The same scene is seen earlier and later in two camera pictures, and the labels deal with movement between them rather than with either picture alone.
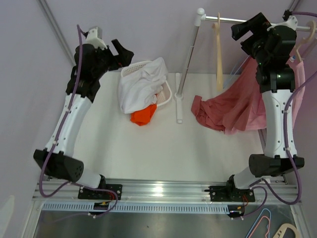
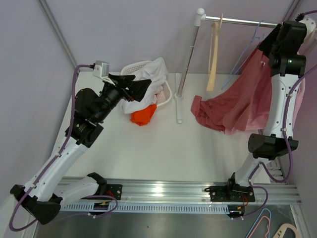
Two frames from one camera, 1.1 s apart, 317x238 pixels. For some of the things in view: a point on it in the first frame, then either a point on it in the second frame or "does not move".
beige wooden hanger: [216, 28] -> [213, 51]
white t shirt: [138, 89] does not move
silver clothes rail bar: [226, 20] does not move
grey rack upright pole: [200, 15] does not move
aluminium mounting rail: [161, 190] does not move
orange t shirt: [143, 116] does not move
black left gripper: [124, 58] -> [136, 89]
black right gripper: [258, 25] -> [265, 46]
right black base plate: [230, 193] does not move
